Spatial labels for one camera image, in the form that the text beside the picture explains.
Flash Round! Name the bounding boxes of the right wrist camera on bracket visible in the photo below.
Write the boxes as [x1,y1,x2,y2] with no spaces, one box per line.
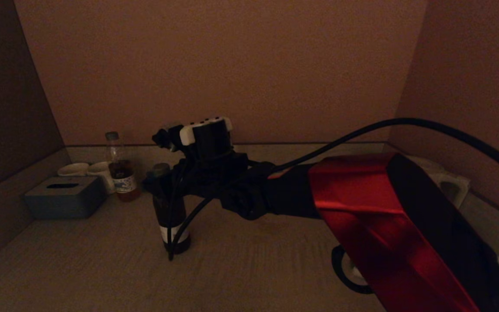
[152,125,183,152]

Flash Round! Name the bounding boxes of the white electric kettle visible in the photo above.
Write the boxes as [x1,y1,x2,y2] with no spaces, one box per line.
[405,155,471,208]

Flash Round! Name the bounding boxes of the white mug with handle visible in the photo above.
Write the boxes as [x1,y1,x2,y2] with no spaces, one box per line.
[87,162,117,195]

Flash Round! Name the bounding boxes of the blue-grey tissue box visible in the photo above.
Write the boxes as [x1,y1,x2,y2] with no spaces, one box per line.
[24,176,106,221]

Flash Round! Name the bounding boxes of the black cable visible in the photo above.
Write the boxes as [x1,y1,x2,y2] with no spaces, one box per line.
[166,118,499,295]

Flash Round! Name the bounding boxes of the half-full tea bottle blue label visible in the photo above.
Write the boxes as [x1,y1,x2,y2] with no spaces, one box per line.
[105,132,140,203]

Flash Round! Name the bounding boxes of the dark tea bottle white label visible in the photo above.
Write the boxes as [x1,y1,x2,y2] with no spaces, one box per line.
[152,163,191,255]

